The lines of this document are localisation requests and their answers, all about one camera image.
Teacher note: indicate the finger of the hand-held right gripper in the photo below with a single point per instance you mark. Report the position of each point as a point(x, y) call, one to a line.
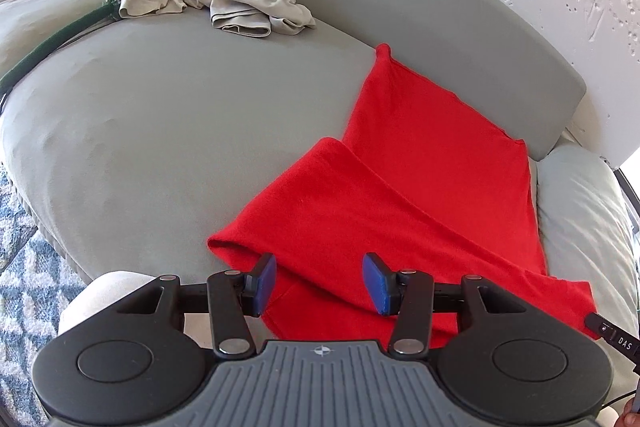
point(607, 332)

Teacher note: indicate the blue patterned rug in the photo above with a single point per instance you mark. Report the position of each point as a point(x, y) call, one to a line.
point(25, 287)

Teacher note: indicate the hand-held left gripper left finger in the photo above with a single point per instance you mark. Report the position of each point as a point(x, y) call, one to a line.
point(265, 284)

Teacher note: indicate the red garment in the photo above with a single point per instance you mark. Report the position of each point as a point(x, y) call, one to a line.
point(425, 187)

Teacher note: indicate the grey sofa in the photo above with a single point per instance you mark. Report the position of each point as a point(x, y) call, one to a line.
point(175, 107)

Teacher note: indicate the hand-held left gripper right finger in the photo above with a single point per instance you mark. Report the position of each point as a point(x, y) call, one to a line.
point(377, 284)

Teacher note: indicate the black-framed window behind sofa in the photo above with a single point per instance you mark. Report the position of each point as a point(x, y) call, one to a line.
point(632, 187)

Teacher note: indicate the grey sofa back cushion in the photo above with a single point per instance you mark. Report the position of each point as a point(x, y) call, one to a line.
point(425, 7)

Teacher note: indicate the large light grey pillow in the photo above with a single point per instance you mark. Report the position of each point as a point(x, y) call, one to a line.
point(585, 217)

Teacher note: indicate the light grey crumpled garment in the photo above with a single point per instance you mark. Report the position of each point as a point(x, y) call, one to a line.
point(250, 7)

